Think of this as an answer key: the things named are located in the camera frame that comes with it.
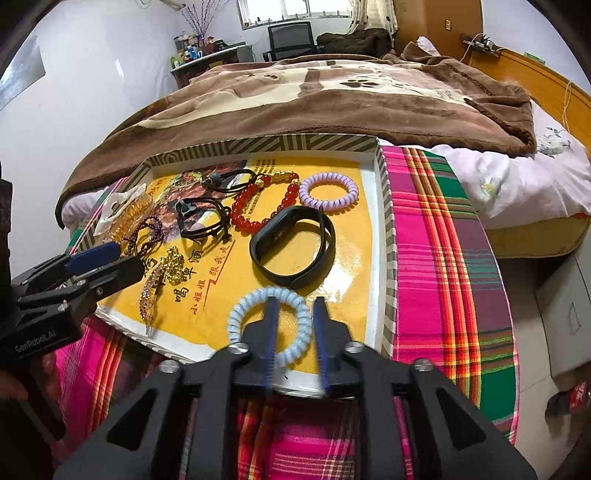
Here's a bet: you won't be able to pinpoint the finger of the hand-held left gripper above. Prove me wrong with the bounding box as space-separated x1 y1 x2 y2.
11 241 122 288
18 255 145 315

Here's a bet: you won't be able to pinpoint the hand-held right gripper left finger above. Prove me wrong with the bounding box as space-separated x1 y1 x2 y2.
53 296 280 480

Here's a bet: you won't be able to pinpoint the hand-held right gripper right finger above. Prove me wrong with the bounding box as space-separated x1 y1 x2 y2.
314 296 536 480

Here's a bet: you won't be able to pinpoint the light blue spiral hair tie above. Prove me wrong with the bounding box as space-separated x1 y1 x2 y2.
226 286 314 367

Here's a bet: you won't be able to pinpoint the dark bead bracelet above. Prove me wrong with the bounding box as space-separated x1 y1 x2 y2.
121 217 165 259

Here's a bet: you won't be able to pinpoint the yellow printed cardboard box tray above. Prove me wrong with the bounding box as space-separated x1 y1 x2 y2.
69 133 399 398

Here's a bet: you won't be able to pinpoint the purple spiral hair tie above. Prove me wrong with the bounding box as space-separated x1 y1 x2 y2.
298 172 359 213

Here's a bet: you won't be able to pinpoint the rhinestone hair clip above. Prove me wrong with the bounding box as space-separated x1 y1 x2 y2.
139 268 164 337

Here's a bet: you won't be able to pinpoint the amber hair claw clip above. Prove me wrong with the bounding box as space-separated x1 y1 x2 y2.
95 184 155 241

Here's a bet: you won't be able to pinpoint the black fitness band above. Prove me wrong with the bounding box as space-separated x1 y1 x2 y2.
249 206 337 288

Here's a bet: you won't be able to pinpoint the pink green plaid cloth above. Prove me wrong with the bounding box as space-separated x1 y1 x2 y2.
46 145 520 480

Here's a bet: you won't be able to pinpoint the desk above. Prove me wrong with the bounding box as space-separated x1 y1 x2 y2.
170 44 254 88

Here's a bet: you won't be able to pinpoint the group of bottles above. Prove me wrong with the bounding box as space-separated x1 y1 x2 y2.
171 32 232 68

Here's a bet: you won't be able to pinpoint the brown paw print blanket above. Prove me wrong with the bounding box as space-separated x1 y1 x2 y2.
55 41 539 227

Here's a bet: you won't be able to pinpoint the yellow mattress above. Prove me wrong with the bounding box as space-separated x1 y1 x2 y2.
485 215 591 259

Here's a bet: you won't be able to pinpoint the grey cardboard box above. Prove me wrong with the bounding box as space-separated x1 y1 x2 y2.
501 251 591 377

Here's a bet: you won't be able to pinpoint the white floral bedsheet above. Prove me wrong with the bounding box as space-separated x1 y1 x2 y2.
61 37 591 232

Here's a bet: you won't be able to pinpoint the red label soda bottle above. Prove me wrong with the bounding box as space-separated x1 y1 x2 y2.
547 381 591 421

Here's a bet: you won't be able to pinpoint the dried branches in vase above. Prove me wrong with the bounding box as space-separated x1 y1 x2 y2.
180 0 232 40

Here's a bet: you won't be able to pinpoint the black office chair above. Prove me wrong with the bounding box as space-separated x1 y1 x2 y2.
263 21 319 62

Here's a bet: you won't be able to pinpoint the dark brown cushion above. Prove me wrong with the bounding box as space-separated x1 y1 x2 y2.
316 31 393 58

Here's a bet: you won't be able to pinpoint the window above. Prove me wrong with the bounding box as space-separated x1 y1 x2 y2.
236 0 365 31

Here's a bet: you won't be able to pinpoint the orange wooden headboard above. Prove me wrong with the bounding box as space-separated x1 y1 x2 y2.
462 46 591 158

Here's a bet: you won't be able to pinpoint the patterned curtain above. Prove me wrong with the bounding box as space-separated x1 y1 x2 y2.
348 0 398 40

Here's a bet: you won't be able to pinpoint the power strip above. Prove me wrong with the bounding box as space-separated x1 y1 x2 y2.
462 33 502 56

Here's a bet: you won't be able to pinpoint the wooden wardrobe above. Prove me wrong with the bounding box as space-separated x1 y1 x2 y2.
392 0 483 58

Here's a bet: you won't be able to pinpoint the gold chain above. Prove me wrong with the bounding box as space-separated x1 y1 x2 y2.
165 246 184 286

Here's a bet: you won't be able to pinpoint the black cord teal bead bracelet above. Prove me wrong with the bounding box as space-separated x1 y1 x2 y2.
196 168 258 195

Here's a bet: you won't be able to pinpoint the red bead bracelet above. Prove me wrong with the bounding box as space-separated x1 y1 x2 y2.
230 171 301 232

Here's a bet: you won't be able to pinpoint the wall poster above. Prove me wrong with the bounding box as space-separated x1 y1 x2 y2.
0 34 47 112

